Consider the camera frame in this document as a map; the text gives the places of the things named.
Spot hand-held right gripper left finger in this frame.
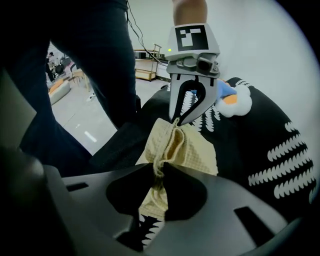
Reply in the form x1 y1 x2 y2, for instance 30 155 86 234
42 162 156 256

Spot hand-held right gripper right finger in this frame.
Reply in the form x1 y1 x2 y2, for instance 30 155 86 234
143 164 303 256

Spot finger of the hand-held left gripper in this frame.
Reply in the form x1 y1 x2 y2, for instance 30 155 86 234
168 73 198 125
178 76 218 126

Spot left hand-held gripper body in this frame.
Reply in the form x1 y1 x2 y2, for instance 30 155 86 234
164 22 221 79

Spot yellow waffle shorts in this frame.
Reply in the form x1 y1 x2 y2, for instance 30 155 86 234
136 116 220 219

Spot person's left forearm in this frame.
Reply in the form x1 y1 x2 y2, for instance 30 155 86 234
171 0 209 27

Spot white blue orange plush toy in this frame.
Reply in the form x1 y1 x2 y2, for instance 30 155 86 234
214 79 252 118

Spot wooden shelf trolley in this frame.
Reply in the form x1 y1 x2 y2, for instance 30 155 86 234
133 43 164 82

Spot black white-patterned blanket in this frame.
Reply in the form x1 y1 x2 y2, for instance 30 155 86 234
88 76 318 254

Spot person's dark trousers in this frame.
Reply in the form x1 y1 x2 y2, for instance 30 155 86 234
0 0 138 176

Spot wooden chair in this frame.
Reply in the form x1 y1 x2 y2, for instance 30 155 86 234
71 69 88 89

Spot pale sofa with orange cushion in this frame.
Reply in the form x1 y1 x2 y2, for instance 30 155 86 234
48 80 72 106

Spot thin black cable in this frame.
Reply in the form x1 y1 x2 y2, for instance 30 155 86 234
125 0 168 67

